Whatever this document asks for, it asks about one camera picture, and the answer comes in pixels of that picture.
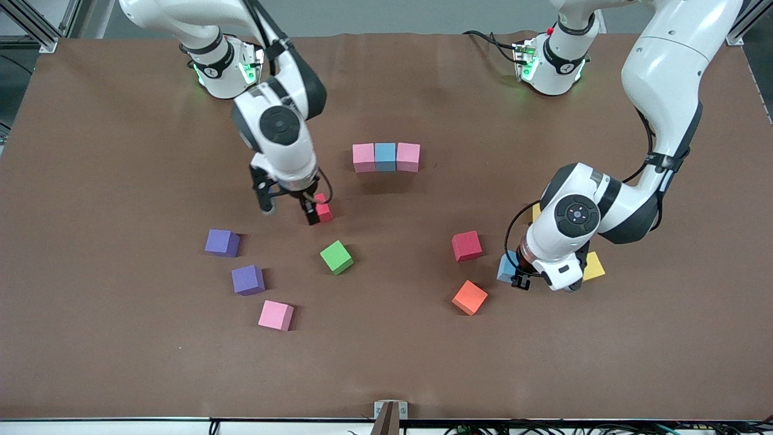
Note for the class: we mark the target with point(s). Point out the blue foam cube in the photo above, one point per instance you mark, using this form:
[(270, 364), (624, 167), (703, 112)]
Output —
[(506, 269), (385, 157)]

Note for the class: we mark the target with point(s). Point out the pink foam cube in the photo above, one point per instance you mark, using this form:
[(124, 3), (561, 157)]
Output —
[(408, 157), (276, 315), (363, 157)]

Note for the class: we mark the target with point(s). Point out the purple foam cube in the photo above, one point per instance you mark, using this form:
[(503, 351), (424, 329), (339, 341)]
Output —
[(247, 280), (221, 243)]

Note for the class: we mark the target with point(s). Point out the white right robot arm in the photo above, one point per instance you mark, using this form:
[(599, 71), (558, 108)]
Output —
[(290, 163)]

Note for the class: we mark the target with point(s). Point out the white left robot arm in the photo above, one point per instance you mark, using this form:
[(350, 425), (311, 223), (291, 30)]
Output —
[(664, 78)]

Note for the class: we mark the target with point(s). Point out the red foam cube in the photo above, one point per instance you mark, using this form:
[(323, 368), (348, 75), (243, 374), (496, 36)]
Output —
[(326, 211)]

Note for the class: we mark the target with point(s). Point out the orange foam cube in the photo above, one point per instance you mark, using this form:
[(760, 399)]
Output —
[(470, 297)]

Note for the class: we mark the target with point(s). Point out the green foam cube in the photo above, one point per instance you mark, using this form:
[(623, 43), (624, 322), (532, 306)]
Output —
[(336, 257)]

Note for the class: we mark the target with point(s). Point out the yellow foam cube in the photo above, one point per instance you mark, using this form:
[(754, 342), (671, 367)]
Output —
[(595, 266), (535, 212)]

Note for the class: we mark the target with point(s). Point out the crimson foam cube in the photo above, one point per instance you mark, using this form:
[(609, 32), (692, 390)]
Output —
[(467, 246)]

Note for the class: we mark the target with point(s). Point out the base connector box green light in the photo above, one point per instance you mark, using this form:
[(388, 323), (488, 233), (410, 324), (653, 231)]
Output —
[(251, 65), (525, 60)]

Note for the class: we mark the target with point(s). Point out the brown table mat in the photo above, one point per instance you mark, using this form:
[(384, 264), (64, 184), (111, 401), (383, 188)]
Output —
[(386, 362)]

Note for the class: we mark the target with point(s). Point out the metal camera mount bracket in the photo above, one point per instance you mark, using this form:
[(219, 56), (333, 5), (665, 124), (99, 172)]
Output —
[(391, 417)]

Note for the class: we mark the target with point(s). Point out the aluminium frame post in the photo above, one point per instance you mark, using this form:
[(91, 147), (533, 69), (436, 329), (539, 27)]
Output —
[(36, 30), (738, 37)]

